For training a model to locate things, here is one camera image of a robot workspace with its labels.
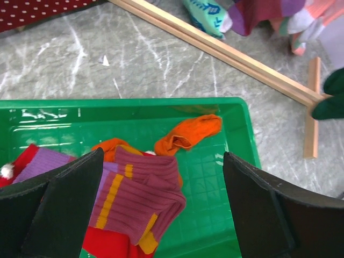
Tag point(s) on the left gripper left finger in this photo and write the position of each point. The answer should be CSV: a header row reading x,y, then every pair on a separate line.
x,y
48,215

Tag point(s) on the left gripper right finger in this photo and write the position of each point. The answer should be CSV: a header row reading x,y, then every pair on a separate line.
x,y
274,218

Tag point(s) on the green plastic tray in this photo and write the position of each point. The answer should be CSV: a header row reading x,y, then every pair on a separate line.
x,y
205,228

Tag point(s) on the red sock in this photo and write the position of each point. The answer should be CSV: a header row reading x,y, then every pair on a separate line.
x,y
99,243

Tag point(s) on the maroon purple hanging sock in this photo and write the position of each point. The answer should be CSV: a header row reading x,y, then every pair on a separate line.
x,y
246,14

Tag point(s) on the wooden clothes rack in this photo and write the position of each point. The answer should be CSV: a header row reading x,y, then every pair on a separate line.
x,y
308,95

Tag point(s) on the dark red dotted garment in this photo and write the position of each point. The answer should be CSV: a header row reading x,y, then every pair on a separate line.
x,y
18,13

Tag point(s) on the orange sock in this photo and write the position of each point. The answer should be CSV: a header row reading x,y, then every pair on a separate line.
x,y
185,135

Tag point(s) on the maroon yellow striped sock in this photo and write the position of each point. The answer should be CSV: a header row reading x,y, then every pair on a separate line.
x,y
139,196

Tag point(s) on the teal patterned hanging sock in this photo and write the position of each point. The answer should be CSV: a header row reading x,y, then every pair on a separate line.
x,y
209,17

